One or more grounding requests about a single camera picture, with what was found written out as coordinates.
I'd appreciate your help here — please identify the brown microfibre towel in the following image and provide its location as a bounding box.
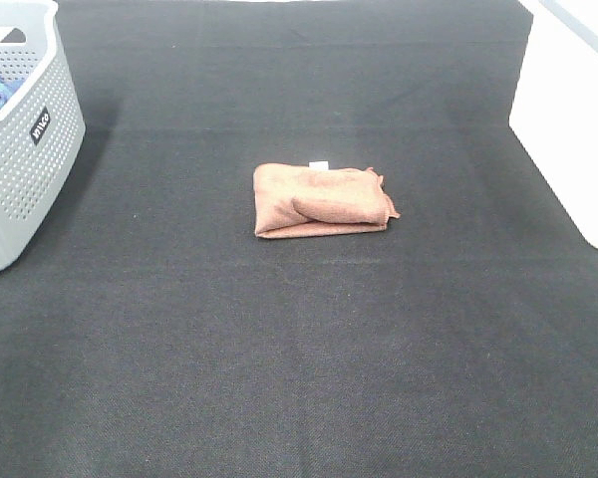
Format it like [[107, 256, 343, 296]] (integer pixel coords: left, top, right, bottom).
[[253, 163, 400, 239]]

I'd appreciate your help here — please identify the grey perforated laundry basket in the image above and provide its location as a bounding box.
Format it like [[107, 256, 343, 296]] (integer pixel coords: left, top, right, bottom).
[[0, 1, 86, 271]]

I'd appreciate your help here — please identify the white laundry basket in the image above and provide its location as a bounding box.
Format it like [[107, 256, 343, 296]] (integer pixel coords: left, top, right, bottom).
[[509, 1, 598, 249]]

